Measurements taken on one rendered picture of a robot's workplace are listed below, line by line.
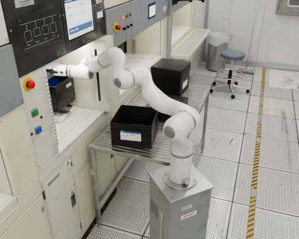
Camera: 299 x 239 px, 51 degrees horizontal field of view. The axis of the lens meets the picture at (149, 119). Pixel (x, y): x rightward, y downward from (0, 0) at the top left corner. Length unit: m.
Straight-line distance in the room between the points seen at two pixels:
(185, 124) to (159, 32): 2.09
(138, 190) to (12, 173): 1.51
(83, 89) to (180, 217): 1.13
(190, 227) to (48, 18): 1.36
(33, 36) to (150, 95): 0.63
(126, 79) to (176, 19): 3.43
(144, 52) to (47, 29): 2.08
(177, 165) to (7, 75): 0.93
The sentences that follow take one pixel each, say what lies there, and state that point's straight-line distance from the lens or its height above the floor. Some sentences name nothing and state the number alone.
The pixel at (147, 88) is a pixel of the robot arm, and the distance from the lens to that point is 1.64.
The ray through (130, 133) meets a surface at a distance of 2.01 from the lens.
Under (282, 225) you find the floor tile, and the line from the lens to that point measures 2.79.
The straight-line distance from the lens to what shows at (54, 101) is 2.15.
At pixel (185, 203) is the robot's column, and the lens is 1.74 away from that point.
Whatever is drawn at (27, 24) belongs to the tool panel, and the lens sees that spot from 1.55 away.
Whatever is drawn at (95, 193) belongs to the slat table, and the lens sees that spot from 2.36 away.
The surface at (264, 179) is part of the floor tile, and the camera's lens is 3.19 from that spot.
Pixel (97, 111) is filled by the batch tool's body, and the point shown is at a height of 0.87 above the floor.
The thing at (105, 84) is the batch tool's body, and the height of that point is 1.09.
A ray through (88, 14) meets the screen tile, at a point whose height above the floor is 1.57.
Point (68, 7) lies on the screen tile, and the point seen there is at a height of 1.64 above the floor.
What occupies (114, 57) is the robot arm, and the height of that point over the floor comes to 1.39.
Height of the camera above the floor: 1.90
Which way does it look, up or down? 28 degrees down
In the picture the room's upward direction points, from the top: straight up
